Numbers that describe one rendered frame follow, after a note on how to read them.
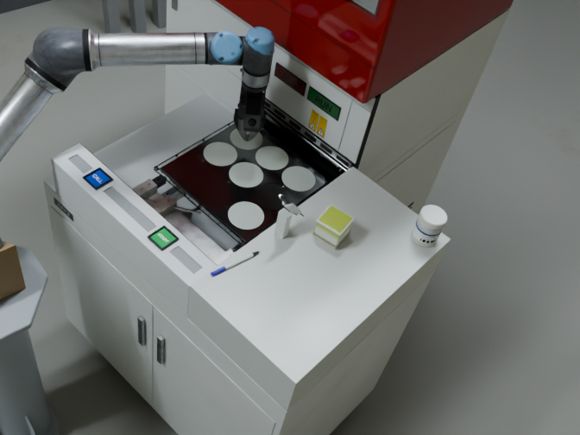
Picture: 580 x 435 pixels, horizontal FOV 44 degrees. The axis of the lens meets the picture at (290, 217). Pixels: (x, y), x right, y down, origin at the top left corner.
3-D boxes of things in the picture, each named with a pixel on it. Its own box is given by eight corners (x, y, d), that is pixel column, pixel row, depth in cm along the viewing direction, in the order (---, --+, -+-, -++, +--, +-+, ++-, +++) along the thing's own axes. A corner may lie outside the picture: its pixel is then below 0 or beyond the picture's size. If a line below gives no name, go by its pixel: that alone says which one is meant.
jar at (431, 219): (420, 223, 194) (431, 199, 187) (441, 238, 191) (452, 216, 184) (405, 236, 190) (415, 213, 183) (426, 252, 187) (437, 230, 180)
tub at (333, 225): (326, 219, 190) (330, 203, 184) (349, 234, 188) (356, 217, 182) (311, 236, 185) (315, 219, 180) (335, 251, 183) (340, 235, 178)
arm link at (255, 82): (269, 78, 188) (239, 74, 187) (267, 92, 191) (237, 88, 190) (271, 61, 193) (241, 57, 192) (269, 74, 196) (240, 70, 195)
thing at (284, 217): (287, 220, 188) (295, 185, 177) (298, 229, 186) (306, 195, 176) (271, 231, 184) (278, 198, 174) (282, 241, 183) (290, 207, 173)
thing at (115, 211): (83, 177, 206) (78, 141, 195) (214, 297, 186) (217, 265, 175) (55, 192, 201) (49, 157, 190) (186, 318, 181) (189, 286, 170)
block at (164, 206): (168, 201, 197) (168, 193, 195) (176, 208, 196) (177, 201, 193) (145, 215, 192) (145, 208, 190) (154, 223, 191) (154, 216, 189)
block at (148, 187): (149, 185, 200) (149, 177, 197) (157, 192, 198) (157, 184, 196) (126, 198, 195) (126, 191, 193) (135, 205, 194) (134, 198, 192)
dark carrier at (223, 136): (246, 118, 221) (246, 116, 220) (329, 181, 209) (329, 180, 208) (160, 169, 202) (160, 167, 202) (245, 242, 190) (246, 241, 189)
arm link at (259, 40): (242, 23, 183) (274, 24, 185) (238, 58, 191) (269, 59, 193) (244, 42, 178) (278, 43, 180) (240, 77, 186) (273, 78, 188)
